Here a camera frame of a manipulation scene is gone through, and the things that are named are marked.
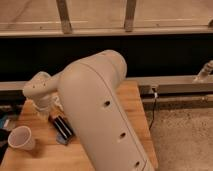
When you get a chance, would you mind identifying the black cable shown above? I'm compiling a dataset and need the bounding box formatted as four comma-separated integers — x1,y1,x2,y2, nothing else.
148,87,158,131

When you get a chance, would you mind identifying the metal window post right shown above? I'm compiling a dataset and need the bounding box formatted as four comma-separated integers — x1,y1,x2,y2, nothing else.
124,0,137,32

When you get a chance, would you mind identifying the white bracket at window ledge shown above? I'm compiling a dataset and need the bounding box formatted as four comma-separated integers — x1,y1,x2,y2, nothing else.
194,60,213,83

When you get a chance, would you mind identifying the metal window post left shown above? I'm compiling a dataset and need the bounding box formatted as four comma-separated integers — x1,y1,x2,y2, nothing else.
56,0,72,34

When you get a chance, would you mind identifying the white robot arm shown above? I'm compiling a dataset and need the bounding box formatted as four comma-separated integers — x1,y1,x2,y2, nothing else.
23,50,154,171

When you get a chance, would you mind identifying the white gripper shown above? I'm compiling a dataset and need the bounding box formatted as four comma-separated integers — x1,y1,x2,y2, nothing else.
34,96,54,122

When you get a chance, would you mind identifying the white paper cup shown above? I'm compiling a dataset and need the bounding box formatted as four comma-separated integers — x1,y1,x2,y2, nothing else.
8,126,35,150

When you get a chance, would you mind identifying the metal window post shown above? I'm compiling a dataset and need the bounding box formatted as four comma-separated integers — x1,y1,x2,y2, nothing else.
56,0,72,34
124,0,137,32

